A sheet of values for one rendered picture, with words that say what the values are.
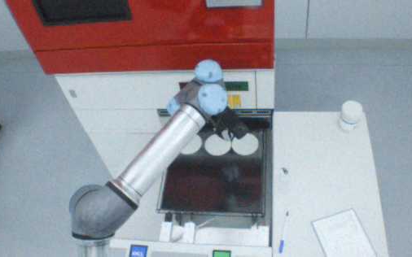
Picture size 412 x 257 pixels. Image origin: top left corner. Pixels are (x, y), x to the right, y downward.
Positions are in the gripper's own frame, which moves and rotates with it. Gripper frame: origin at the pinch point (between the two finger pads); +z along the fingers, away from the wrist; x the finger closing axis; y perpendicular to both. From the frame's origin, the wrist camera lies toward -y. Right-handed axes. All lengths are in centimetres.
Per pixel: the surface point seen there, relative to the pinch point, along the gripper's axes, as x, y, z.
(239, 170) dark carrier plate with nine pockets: 4.2, -7.0, 9.1
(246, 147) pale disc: -4.7, -2.2, 9.7
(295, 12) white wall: -142, 79, 76
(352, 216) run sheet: -3.7, -48.7, 3.6
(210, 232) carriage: 27.9, -15.2, 9.2
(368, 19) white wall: -177, 36, 86
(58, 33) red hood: 22, 46, -44
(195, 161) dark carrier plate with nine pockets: 12.1, 8.1, 8.2
